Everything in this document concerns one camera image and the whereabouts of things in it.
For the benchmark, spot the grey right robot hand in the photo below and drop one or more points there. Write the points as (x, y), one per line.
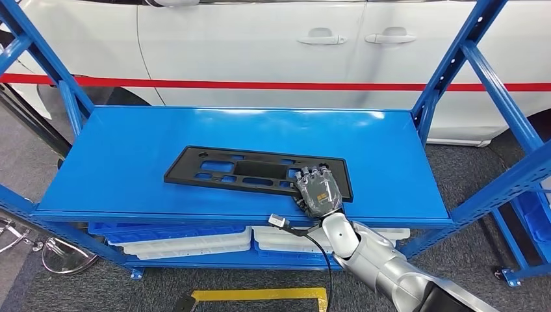
(320, 191)

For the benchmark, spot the black plastic frame part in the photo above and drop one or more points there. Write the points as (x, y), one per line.
(185, 174)

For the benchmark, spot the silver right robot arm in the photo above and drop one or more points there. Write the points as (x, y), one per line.
(387, 267)

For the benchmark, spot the blue metal shelf rack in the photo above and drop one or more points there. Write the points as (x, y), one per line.
(129, 150)

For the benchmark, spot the white plastic bin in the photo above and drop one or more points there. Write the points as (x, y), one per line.
(280, 241)
(193, 244)
(193, 254)
(275, 232)
(284, 249)

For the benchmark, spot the yellow floor tape square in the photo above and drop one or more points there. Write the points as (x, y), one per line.
(258, 295)

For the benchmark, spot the red barrier belt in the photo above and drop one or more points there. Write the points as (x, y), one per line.
(258, 85)

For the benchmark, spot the white car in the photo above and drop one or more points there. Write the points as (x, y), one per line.
(236, 43)

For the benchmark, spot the blue rack on casters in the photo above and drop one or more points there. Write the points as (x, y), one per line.
(514, 258)

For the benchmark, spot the black stool chrome base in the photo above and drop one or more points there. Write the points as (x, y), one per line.
(19, 239)

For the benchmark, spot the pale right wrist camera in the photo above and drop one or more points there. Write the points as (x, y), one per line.
(277, 221)

